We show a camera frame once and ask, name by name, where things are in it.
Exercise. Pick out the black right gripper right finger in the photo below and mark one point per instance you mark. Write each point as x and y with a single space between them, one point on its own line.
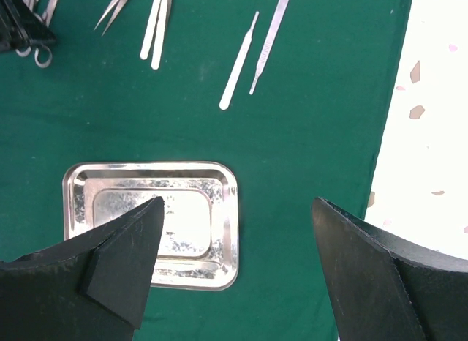
383 287

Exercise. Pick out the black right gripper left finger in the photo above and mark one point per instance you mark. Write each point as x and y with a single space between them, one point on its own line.
92 287

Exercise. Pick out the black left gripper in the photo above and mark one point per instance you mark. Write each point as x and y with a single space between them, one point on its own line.
20 28

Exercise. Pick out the steel scissors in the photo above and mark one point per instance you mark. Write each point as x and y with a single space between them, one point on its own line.
42 54

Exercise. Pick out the steel tweezers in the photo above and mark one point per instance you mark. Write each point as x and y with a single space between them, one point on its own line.
114 7
155 31

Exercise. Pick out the stainless steel instrument tray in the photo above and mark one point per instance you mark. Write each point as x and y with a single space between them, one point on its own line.
199 247

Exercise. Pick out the green surgical cloth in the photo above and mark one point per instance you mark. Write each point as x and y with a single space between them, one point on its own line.
313 127

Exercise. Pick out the steel scalpel handle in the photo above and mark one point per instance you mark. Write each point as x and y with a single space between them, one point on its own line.
237 67
269 41

